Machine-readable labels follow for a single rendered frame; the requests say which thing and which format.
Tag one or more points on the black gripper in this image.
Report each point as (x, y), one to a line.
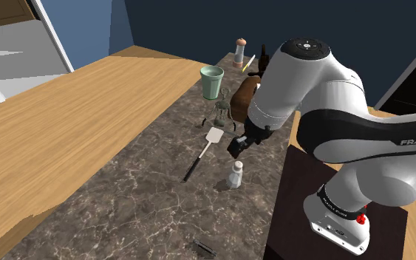
(237, 148)

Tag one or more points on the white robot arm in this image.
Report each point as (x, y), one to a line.
(341, 108)

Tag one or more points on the clear glass salt shaker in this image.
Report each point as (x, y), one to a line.
(235, 178)

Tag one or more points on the metal wing corkscrew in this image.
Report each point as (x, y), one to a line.
(221, 109)

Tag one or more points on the brown wooden block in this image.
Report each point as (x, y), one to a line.
(242, 100)

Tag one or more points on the green ribbed cup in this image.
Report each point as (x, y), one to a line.
(212, 84)

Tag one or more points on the dark robot stand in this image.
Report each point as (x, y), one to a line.
(294, 201)

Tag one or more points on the yellow and white pen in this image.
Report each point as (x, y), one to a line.
(249, 63)

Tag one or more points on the dark brown bottle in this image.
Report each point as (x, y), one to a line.
(263, 59)

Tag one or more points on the glass pepper mill, brown cap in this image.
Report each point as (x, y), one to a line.
(240, 54)

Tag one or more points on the small black flat tool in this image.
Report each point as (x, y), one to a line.
(204, 247)

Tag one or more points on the brown wooden cabinet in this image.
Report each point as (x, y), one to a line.
(6, 11)

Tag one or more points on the dark window with grey frame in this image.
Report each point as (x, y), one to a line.
(414, 86)

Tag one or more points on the white door frame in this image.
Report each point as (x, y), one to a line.
(54, 39)

